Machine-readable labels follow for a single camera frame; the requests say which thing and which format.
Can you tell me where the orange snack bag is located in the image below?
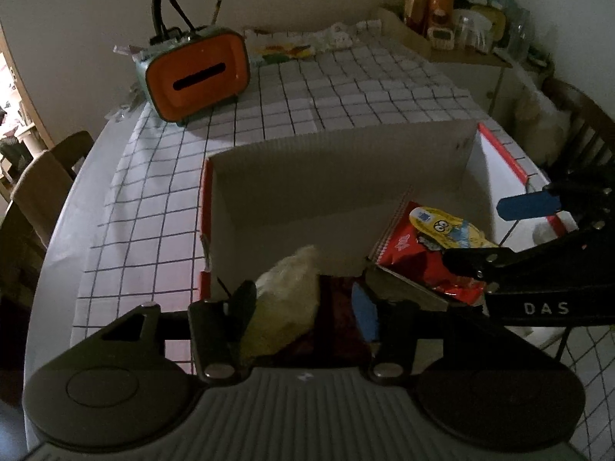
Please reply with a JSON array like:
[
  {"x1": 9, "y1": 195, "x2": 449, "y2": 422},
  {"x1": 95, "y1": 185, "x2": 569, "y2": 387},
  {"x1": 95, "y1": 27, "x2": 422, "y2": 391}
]
[{"x1": 367, "y1": 199, "x2": 487, "y2": 307}]

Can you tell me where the white fluffy cushion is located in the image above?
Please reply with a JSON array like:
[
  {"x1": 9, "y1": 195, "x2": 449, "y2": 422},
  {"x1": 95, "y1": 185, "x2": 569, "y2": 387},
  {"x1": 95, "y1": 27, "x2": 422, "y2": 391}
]
[{"x1": 514, "y1": 87, "x2": 575, "y2": 166}]

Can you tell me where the white side cabinet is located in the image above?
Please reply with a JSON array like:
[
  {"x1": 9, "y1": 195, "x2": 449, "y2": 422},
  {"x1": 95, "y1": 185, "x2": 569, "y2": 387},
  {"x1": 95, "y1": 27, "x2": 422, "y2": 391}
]
[{"x1": 423, "y1": 48, "x2": 553, "y2": 126}]

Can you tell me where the black handled brush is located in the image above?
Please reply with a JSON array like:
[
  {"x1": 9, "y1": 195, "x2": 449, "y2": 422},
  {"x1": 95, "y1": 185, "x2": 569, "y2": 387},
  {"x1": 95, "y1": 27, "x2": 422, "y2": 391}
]
[{"x1": 161, "y1": 0, "x2": 198, "y2": 32}]

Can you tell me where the yellow cartoon snack packet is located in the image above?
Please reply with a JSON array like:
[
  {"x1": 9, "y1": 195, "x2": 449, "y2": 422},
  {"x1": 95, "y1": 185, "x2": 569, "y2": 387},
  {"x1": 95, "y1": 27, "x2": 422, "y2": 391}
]
[{"x1": 407, "y1": 206, "x2": 498, "y2": 250}]

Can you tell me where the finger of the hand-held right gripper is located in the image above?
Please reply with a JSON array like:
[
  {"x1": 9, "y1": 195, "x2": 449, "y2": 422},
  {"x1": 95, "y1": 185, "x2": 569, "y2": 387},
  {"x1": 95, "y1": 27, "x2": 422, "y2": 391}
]
[
  {"x1": 442, "y1": 228, "x2": 615, "y2": 294},
  {"x1": 497, "y1": 180, "x2": 615, "y2": 224}
]

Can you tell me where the dark red snack packet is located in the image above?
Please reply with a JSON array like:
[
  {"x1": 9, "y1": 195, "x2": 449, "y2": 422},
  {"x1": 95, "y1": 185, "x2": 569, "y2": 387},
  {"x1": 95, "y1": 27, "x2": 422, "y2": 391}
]
[{"x1": 288, "y1": 274, "x2": 373, "y2": 363}]

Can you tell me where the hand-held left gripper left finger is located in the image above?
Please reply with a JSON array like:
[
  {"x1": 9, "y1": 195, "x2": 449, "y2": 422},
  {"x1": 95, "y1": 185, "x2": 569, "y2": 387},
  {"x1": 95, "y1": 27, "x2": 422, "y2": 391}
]
[{"x1": 72, "y1": 279, "x2": 258, "y2": 382}]

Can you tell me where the pale yellow-green snack packet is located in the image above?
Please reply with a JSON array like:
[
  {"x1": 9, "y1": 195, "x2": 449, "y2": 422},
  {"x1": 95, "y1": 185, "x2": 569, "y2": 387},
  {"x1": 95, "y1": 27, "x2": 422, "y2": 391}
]
[{"x1": 240, "y1": 245, "x2": 322, "y2": 361}]

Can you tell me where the orange jar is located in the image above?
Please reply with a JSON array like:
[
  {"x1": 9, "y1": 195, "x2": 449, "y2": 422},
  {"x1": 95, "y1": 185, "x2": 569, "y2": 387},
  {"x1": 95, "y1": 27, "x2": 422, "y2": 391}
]
[{"x1": 427, "y1": 0, "x2": 455, "y2": 30}]

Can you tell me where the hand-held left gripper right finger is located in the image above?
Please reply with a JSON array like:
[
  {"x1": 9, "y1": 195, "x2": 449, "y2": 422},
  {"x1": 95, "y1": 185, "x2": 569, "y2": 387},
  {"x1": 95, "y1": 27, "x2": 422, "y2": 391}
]
[{"x1": 351, "y1": 282, "x2": 553, "y2": 380}]

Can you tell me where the dark spindle back chair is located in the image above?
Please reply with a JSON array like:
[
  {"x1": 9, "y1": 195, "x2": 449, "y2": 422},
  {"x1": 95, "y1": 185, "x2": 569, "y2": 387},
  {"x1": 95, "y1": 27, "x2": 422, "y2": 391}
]
[{"x1": 543, "y1": 77, "x2": 615, "y2": 188}]

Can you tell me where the clear glass jar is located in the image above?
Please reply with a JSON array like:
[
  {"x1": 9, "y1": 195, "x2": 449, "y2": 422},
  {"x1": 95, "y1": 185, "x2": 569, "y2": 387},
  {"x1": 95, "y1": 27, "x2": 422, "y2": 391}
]
[{"x1": 454, "y1": 10, "x2": 493, "y2": 51}]

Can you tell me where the orange tissue box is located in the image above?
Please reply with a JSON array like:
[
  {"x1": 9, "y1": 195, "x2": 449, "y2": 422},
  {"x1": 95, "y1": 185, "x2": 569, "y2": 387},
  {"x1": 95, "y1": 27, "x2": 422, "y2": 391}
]
[{"x1": 135, "y1": 26, "x2": 251, "y2": 126}]

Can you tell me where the white timer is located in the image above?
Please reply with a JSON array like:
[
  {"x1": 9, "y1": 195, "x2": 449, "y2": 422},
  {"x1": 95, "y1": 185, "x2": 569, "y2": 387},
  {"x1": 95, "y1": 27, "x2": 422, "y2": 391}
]
[{"x1": 430, "y1": 26, "x2": 455, "y2": 49}]

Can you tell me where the wooden chair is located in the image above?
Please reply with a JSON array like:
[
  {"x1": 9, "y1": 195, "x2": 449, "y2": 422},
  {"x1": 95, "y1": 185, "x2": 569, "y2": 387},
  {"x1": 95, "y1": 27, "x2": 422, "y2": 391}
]
[
  {"x1": 50, "y1": 131, "x2": 94, "y2": 178},
  {"x1": 0, "y1": 149, "x2": 75, "y2": 298}
]

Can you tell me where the silver snack packet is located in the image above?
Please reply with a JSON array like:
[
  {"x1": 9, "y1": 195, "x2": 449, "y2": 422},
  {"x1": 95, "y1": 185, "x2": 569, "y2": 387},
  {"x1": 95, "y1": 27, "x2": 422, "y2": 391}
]
[{"x1": 362, "y1": 266, "x2": 450, "y2": 313}]

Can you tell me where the folded floral cloth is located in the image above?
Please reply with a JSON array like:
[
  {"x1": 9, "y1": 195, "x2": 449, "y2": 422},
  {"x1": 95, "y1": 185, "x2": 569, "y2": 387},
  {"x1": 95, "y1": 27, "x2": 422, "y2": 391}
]
[{"x1": 243, "y1": 22, "x2": 382, "y2": 65}]

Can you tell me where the amber bottle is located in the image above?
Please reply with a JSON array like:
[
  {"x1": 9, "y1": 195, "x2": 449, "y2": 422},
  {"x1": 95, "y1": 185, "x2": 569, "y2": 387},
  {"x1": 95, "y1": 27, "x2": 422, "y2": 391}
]
[{"x1": 404, "y1": 0, "x2": 428, "y2": 30}]

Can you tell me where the clear plastic bottle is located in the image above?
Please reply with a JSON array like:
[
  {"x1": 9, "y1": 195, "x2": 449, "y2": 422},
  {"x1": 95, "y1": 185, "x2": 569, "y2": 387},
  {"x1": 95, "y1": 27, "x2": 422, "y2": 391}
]
[{"x1": 507, "y1": 0, "x2": 532, "y2": 58}]

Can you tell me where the red cardboard box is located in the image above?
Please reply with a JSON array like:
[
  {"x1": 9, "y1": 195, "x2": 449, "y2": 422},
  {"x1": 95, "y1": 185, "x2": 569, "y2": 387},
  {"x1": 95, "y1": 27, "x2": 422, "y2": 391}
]
[{"x1": 197, "y1": 120, "x2": 580, "y2": 308}]

